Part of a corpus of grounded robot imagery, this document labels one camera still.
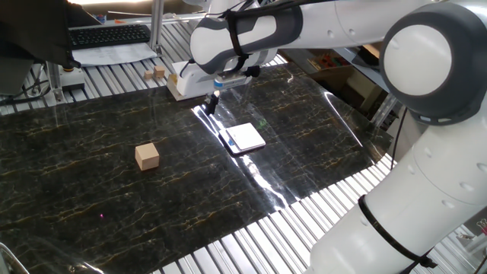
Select black marble pattern mat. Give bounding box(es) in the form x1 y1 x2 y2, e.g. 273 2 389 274
0 62 393 274

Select white paper sheet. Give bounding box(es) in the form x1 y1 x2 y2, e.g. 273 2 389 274
71 41 158 68

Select tall aluminium post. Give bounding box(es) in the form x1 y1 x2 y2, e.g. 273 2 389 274
148 0 165 54

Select white emergency stop box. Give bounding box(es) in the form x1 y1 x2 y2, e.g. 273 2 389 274
59 65 86 91

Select yellow tissue box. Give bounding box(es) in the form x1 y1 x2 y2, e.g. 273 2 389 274
166 73 184 102

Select black strap on arm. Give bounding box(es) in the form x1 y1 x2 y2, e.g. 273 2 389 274
357 194 438 269

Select brown cardboard box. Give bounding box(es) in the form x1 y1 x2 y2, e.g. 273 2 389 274
281 47 385 111

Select short aluminium post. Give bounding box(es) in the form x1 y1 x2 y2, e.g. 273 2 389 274
45 60 65 103

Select colourful toy set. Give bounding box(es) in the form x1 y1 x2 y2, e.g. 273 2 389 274
307 53 351 70

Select black computer keyboard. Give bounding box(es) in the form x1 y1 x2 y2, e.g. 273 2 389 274
68 24 152 51

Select black floor cables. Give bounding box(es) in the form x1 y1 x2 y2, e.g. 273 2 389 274
0 78 53 107

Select curved metal chair rail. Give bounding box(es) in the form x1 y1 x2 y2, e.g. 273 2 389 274
0 242 30 274

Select grey box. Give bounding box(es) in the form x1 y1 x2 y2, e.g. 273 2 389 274
0 56 35 96

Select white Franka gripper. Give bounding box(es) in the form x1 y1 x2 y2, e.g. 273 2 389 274
177 62 254 115

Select large wooden cube block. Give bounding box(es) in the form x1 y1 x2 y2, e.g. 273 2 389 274
135 142 161 171

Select slanted aluminium frame strut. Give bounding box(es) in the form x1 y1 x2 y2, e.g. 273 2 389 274
371 93 397 129

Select silver digital scale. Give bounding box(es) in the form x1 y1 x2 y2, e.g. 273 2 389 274
218 122 266 156

